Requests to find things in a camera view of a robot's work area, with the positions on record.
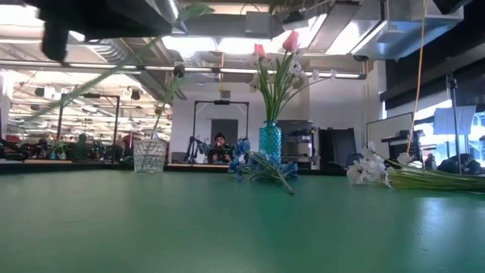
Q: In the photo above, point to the black artificial tulip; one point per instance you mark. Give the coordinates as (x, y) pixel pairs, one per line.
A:
(179, 70)
(195, 10)

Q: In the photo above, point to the blue artificial flower bunch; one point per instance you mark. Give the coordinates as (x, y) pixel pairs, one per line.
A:
(242, 146)

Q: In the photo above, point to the white artificial flower bunch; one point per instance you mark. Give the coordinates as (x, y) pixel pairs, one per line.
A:
(363, 170)
(295, 68)

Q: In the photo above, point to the teal textured glass vase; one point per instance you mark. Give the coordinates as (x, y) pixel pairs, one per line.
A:
(270, 142)

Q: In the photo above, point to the black background robot arm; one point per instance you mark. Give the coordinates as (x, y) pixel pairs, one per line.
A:
(193, 146)

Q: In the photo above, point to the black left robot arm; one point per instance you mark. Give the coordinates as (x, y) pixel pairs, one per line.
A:
(57, 38)

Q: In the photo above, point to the clear cut-glass vase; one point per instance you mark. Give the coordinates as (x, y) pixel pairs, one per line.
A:
(149, 157)

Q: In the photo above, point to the long ceiling light strip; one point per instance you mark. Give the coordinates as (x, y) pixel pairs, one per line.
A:
(212, 70)

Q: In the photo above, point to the grey ceiling unit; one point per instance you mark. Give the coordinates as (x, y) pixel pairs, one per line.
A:
(257, 22)

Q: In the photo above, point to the grey door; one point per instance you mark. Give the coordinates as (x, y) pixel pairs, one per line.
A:
(227, 127)

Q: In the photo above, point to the small potted plant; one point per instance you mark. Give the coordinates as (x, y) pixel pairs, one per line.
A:
(58, 146)

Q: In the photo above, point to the person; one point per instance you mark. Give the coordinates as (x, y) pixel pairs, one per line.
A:
(220, 146)

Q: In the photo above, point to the dark shelving cabinet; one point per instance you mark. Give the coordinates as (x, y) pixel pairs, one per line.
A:
(299, 140)

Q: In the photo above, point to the green table mat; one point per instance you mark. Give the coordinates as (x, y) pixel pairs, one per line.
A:
(227, 227)

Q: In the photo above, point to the black upright panel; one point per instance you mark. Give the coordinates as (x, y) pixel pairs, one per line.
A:
(337, 140)

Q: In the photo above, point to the white board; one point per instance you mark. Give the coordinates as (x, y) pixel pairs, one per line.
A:
(382, 132)

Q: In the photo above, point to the black equipment cart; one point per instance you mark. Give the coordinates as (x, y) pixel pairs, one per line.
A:
(398, 146)

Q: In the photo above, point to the white diffuser panel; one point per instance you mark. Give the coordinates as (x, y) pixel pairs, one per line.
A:
(443, 119)

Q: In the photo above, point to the black tripod stand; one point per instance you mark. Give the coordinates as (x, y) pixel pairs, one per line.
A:
(455, 125)

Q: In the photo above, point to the round silver ventilation duct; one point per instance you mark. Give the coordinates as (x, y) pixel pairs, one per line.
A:
(129, 53)

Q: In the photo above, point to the black gantry frame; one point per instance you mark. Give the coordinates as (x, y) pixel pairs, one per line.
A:
(60, 117)
(221, 102)

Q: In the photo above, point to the rectangular silver air duct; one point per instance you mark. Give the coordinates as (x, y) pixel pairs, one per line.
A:
(409, 38)

